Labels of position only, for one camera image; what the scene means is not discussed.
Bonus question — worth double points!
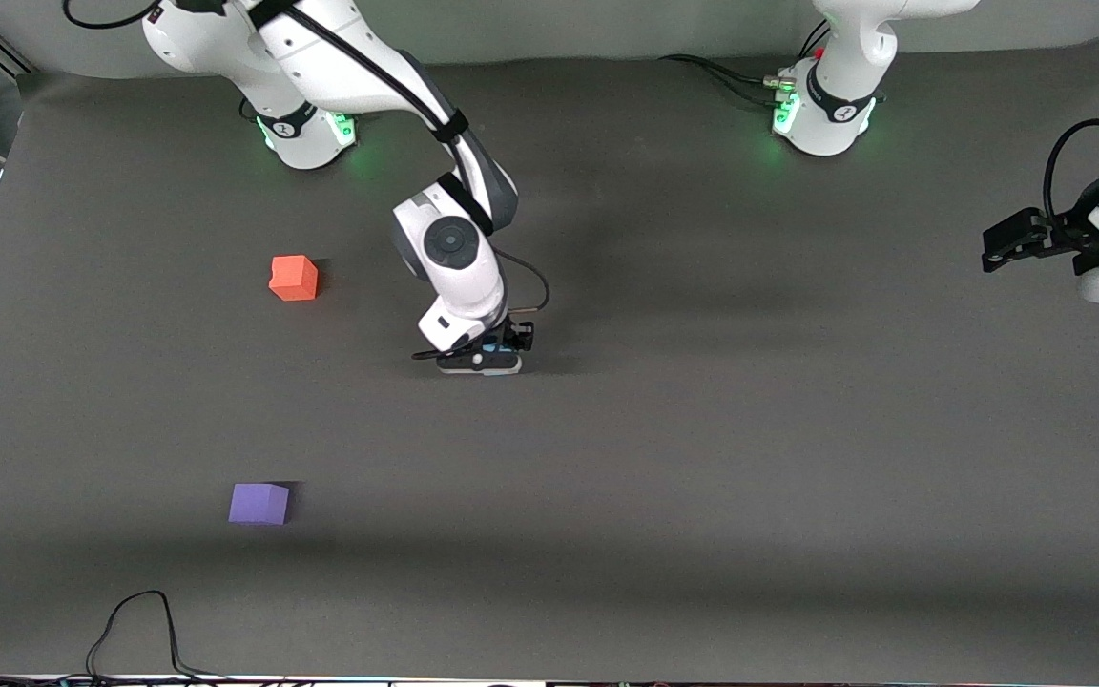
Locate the orange foam block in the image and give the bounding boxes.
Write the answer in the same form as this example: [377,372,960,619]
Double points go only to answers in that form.
[269,255,320,302]

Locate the purple foam block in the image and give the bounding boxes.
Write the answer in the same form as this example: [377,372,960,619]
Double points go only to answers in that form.
[228,483,291,527]

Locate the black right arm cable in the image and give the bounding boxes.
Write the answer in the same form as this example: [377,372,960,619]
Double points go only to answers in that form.
[62,0,551,363]

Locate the black left base cables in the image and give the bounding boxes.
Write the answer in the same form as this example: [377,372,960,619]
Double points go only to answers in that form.
[658,17,833,112]

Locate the black looped table cable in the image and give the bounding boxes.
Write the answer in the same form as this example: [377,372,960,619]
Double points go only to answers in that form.
[86,590,226,681]

